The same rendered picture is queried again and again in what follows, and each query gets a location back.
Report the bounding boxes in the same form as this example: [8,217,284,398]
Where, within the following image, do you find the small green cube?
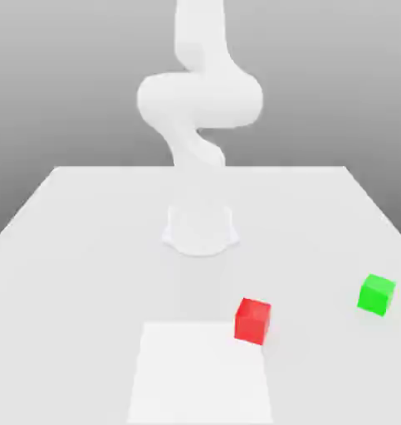
[356,273,397,318]

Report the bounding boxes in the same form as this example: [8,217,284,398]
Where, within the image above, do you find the small red cube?
[233,297,272,346]

